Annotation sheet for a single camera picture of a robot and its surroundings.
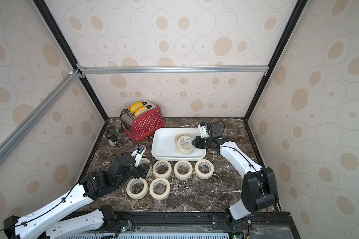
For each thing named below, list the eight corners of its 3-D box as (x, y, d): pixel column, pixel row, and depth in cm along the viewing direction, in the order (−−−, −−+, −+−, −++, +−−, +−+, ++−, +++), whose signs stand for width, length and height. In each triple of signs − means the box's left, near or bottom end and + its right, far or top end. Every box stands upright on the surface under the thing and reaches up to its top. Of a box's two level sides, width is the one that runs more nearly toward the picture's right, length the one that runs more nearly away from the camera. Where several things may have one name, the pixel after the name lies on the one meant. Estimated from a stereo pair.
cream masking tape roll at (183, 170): (173, 180, 90) (173, 177, 87) (174, 163, 97) (174, 160, 94) (192, 179, 90) (193, 177, 87) (192, 163, 97) (192, 160, 94)
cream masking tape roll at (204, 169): (195, 179, 90) (195, 176, 87) (194, 161, 98) (194, 159, 95) (214, 178, 90) (215, 176, 87) (211, 161, 98) (212, 159, 95)
